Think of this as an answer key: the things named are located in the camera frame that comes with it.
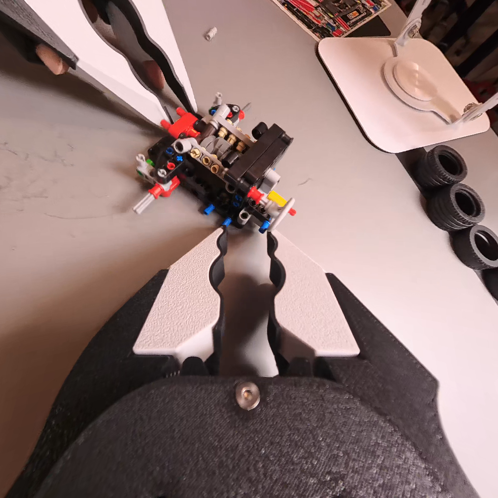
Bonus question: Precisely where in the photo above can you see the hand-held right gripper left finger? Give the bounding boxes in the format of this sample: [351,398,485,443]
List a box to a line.
[133,226,228,376]

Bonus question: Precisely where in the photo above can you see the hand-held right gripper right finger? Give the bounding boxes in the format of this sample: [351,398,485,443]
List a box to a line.
[267,230,361,376]

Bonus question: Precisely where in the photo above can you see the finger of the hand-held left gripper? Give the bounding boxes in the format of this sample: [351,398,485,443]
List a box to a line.
[111,0,199,115]
[23,0,176,127]

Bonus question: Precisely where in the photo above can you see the lego car chassis assembly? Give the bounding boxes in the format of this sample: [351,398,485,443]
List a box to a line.
[133,91,297,234]

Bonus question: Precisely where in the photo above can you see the person's left hand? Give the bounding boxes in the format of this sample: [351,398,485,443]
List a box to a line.
[36,42,167,90]

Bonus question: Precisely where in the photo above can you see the holographic sticker sheet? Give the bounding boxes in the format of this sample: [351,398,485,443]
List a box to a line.
[272,0,391,41]

